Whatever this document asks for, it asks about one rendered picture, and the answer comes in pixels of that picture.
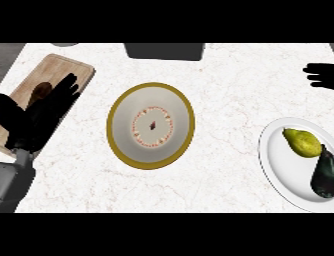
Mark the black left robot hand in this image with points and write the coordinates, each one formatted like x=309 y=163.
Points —
x=37 y=116

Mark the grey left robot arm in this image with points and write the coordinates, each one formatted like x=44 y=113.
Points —
x=1 y=186

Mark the yellow-green pear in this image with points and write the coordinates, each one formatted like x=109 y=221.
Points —
x=303 y=142

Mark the white bowl with gold rim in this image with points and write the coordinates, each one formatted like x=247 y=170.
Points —
x=151 y=125

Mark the white plate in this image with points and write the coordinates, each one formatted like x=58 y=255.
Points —
x=292 y=166

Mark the brown oval vegetable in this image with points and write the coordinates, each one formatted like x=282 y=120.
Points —
x=40 y=90

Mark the wooden cutting board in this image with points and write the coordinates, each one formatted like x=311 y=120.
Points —
x=52 y=73

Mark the grey round object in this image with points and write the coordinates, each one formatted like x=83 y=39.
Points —
x=63 y=44

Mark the dark eggplant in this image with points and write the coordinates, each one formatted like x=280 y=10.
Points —
x=326 y=175

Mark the dark grey appliance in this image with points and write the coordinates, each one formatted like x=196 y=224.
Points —
x=164 y=51

